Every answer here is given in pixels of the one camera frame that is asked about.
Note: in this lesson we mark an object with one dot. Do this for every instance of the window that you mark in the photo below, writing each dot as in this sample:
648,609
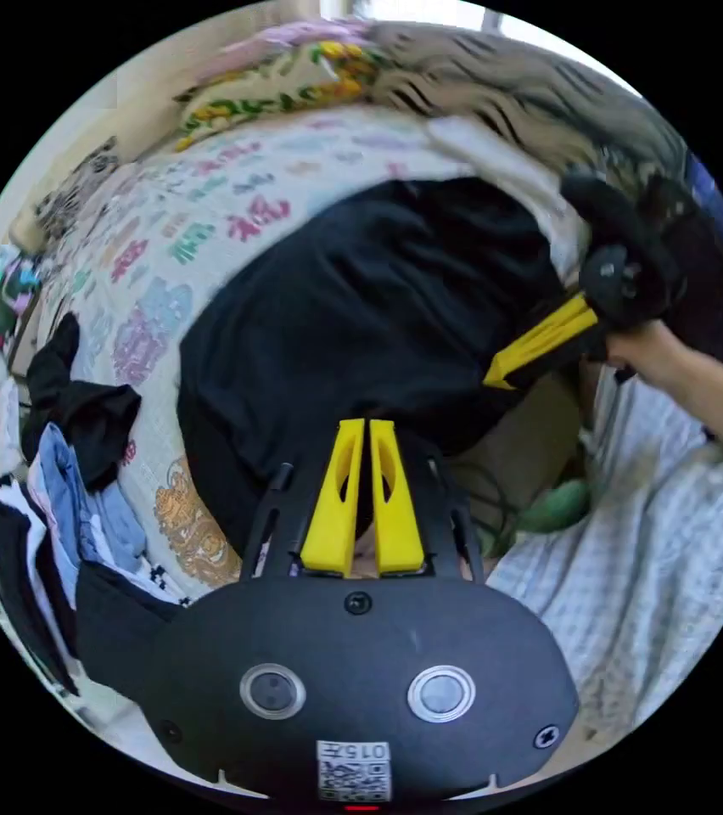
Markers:
412,11

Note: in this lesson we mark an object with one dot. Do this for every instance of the person's body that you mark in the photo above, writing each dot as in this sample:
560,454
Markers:
622,573

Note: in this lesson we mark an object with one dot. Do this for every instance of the white cloth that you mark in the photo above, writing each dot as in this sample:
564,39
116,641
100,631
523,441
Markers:
501,159

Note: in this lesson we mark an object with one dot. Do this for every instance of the black t-shirt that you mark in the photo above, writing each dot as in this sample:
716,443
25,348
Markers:
361,318

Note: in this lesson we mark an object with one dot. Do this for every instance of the pile of clothes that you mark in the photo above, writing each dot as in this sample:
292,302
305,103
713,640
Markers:
75,509

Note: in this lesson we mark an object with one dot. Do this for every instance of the person's right hand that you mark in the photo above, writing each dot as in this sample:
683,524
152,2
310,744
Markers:
648,353

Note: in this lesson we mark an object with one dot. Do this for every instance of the floral blanket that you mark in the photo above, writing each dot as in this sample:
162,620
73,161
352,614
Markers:
285,83

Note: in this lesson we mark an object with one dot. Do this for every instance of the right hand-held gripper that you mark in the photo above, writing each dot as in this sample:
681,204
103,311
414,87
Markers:
629,280

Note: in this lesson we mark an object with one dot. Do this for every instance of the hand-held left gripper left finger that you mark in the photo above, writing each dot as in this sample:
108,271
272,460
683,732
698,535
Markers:
335,522

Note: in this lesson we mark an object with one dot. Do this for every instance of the person's right forearm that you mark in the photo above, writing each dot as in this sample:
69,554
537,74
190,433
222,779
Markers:
718,401

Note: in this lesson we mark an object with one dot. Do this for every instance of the pink blanket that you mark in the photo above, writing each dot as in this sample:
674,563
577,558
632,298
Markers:
272,44

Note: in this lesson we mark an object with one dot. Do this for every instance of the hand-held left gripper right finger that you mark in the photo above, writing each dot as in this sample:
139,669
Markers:
398,528

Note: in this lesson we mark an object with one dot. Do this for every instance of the striped brown blanket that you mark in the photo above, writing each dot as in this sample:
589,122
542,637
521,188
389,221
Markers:
501,76

